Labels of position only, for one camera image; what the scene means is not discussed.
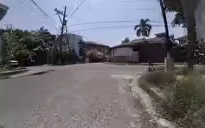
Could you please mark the reddish bush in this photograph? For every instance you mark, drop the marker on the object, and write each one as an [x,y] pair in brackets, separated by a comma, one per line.
[95,56]

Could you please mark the house with brown roof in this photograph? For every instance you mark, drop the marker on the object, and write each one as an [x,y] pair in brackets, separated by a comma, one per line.
[96,47]

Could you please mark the grey building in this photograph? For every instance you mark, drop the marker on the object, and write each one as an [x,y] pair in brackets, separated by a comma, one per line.
[71,45]

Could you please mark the grey asphalt road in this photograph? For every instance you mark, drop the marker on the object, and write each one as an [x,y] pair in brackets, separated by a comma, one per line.
[73,96]

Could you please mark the low house with dark roof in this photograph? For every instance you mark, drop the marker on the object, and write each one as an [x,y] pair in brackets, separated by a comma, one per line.
[143,50]

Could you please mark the utility pole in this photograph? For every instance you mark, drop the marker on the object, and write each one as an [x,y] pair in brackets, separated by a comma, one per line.
[61,33]

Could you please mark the palm tree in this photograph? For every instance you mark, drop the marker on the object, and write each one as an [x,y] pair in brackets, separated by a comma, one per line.
[143,28]

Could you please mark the concrete kerb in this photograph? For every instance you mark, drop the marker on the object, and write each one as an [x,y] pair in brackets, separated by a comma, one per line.
[146,100]

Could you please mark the leaning dark pole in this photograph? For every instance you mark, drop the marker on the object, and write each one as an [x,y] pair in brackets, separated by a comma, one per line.
[165,30]

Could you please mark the green trees and bushes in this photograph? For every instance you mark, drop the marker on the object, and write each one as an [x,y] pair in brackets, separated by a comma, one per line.
[26,46]

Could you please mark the white car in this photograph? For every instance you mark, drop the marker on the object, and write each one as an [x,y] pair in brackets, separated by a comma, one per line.
[13,62]

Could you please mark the grass verge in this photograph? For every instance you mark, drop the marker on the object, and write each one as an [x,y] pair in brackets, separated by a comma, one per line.
[186,93]

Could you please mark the raised pavement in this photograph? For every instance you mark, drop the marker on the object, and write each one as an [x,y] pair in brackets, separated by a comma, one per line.
[13,71]

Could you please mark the tree trunk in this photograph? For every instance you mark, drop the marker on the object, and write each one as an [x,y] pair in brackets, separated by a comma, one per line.
[190,36]

